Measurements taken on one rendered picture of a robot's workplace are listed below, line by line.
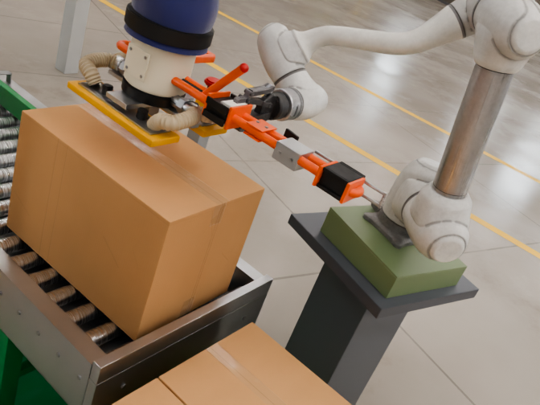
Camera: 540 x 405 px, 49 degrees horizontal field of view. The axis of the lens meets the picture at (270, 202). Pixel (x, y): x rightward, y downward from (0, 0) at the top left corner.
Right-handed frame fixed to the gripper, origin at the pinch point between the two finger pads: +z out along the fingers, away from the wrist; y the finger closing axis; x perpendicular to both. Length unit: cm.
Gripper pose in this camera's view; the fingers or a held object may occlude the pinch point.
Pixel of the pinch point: (231, 112)
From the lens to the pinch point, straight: 147.2
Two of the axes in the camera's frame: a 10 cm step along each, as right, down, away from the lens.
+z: -5.8, 2.1, -7.8
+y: -3.1, 8.3, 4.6
